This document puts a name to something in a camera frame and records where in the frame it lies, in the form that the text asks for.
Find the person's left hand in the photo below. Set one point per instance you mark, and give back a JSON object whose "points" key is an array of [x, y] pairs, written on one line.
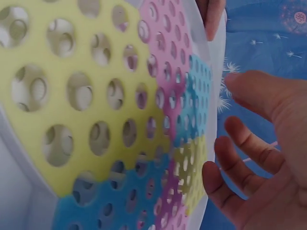
{"points": [[213, 16]]}

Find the person's right hand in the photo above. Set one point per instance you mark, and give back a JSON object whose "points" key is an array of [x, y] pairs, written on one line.
{"points": [[283, 172]]}

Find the person's left fingers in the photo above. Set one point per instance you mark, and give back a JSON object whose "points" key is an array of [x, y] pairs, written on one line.
{"points": [[213, 21]]}

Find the set of coloured perforated panels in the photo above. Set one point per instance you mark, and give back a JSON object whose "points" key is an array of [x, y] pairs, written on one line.
{"points": [[79, 64]]}

